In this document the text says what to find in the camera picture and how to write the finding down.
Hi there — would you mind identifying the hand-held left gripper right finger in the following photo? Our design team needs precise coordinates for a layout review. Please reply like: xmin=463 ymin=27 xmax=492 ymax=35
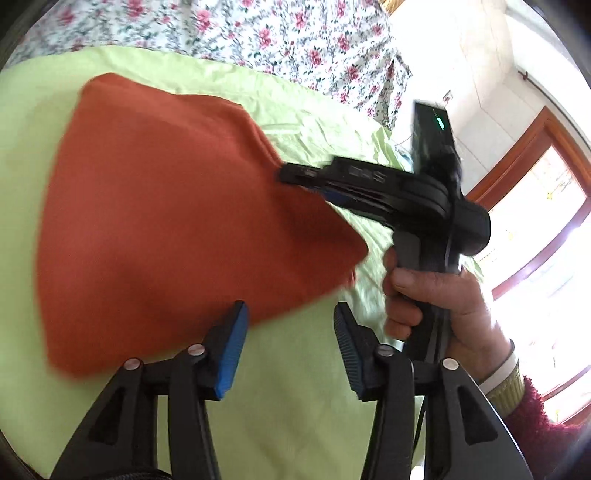
xmin=333 ymin=302 xmax=534 ymax=480

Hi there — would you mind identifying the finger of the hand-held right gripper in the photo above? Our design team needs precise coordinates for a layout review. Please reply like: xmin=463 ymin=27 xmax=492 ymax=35
xmin=276 ymin=156 xmax=416 ymax=186
xmin=316 ymin=184 xmax=409 ymax=220

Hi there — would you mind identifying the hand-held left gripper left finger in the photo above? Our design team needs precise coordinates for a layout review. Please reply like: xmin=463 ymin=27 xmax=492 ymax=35
xmin=51 ymin=301 xmax=250 ymax=480

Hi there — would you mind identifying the orange knit sweater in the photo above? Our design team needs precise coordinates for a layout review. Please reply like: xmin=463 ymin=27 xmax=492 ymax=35
xmin=36 ymin=73 xmax=370 ymax=380

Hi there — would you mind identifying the person's right forearm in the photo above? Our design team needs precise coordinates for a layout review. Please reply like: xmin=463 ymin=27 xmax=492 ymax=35
xmin=478 ymin=340 xmax=583 ymax=480

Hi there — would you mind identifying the person's right hand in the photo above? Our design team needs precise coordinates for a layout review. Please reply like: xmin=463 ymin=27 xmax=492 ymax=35
xmin=382 ymin=249 xmax=514 ymax=381

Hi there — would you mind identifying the light green bed sheet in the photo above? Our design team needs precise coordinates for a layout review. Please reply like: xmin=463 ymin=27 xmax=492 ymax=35
xmin=0 ymin=46 xmax=485 ymax=480

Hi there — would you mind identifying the white pink floral quilt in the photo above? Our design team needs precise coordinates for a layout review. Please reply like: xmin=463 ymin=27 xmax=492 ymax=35
xmin=9 ymin=0 xmax=413 ymax=132

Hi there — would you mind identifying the dark curtain rod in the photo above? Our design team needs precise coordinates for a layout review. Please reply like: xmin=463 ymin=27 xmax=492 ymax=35
xmin=516 ymin=68 xmax=591 ymax=153

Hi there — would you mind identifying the black cable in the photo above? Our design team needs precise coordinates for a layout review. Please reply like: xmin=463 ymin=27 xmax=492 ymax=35
xmin=413 ymin=397 xmax=431 ymax=467

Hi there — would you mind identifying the wooden window frame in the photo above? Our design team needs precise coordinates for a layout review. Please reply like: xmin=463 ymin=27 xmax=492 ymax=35
xmin=465 ymin=106 xmax=591 ymax=426

